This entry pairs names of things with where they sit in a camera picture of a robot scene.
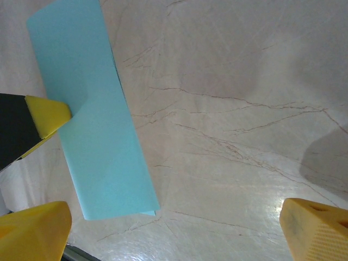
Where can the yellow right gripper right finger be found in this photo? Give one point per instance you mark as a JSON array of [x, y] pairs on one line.
[[320, 233]]

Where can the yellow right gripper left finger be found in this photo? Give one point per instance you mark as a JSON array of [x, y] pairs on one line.
[[32, 233]]

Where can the light blue cloth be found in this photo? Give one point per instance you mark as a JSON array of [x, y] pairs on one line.
[[92, 108]]

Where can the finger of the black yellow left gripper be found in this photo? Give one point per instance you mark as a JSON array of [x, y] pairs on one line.
[[24, 122]]

